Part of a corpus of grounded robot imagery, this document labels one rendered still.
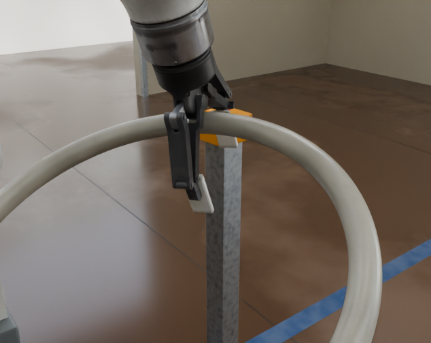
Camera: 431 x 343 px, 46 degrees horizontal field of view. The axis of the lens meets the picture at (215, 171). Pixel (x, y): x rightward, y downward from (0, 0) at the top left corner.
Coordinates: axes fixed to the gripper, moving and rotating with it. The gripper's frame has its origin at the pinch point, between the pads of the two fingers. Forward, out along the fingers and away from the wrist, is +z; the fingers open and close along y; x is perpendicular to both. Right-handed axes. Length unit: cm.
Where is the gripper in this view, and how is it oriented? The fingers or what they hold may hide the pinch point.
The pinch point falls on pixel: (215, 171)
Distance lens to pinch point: 74.3
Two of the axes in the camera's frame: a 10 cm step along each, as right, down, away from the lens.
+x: 9.4, 0.4, -3.5
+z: 2.1, 7.2, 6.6
